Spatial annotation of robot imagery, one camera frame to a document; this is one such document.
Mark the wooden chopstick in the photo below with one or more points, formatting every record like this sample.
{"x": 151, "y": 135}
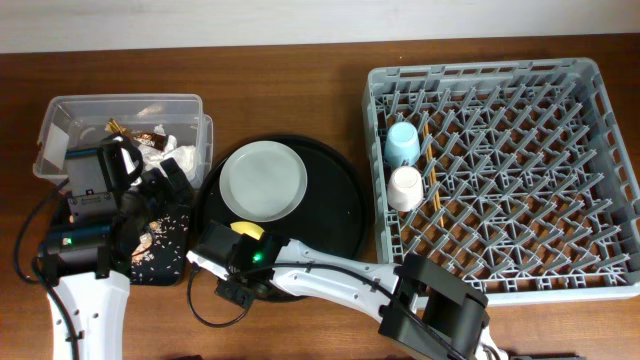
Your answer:
{"x": 426, "y": 150}
{"x": 437, "y": 202}

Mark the light grey plate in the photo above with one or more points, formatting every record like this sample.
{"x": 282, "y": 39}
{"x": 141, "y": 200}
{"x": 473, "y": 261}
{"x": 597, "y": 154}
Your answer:
{"x": 263, "y": 181}

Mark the food scraps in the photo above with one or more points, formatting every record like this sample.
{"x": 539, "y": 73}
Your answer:
{"x": 159, "y": 260}

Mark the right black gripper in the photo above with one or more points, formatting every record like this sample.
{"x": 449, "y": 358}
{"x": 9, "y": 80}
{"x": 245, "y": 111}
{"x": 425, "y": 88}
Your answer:
{"x": 233, "y": 291}

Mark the gold snack wrapper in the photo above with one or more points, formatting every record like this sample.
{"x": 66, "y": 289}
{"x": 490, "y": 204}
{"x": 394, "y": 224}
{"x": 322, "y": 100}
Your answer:
{"x": 150, "y": 139}

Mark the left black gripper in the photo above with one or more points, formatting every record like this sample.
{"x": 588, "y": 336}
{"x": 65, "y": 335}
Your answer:
{"x": 156, "y": 181}

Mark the blue plastic cup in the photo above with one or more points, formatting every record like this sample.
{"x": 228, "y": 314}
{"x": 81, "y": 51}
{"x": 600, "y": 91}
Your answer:
{"x": 402, "y": 145}

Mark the black rectangular tray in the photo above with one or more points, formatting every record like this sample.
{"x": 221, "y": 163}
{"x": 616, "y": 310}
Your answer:
{"x": 100, "y": 247}

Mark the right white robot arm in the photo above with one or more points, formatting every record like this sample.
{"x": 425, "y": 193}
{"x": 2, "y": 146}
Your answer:
{"x": 421, "y": 307}

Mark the white napkin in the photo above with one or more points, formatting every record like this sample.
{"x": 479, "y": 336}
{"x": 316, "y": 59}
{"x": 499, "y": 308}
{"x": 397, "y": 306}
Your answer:
{"x": 183, "y": 155}

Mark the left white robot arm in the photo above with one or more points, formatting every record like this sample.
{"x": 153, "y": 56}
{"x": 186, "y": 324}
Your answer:
{"x": 88, "y": 313}

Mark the pink plastic cup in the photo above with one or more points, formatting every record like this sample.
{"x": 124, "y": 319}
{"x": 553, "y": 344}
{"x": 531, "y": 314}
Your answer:
{"x": 405, "y": 189}

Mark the round black serving tray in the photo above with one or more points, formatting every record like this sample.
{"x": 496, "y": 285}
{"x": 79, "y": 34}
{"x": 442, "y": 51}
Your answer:
{"x": 334, "y": 215}

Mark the grey dishwasher rack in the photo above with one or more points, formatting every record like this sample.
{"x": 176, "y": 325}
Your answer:
{"x": 539, "y": 198}

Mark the clear plastic waste bin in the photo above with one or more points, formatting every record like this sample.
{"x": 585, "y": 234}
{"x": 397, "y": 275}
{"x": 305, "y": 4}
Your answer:
{"x": 79, "y": 120}

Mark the yellow bowl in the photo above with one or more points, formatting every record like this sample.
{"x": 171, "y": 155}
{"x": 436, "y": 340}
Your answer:
{"x": 247, "y": 228}

